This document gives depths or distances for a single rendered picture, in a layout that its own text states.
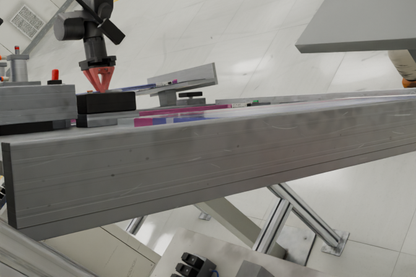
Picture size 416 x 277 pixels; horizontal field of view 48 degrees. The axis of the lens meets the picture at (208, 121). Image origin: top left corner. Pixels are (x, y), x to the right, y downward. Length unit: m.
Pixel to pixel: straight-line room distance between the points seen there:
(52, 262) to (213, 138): 0.16
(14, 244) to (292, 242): 1.59
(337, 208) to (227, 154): 1.43
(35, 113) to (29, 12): 8.33
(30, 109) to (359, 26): 0.95
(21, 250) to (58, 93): 0.40
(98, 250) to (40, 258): 1.71
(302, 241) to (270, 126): 1.39
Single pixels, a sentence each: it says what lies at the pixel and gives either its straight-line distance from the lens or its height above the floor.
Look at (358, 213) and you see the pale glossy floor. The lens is 1.74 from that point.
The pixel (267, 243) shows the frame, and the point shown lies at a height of 0.31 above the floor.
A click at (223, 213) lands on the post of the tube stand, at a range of 1.56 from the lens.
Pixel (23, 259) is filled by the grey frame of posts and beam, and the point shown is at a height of 1.21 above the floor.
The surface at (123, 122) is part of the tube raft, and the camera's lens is 0.58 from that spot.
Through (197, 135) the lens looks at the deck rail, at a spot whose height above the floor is 1.14.
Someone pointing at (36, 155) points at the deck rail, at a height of 1.23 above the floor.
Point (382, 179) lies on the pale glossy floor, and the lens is 1.77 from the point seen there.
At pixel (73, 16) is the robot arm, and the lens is 1.27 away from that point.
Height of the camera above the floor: 1.31
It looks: 29 degrees down
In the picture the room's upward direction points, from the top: 46 degrees counter-clockwise
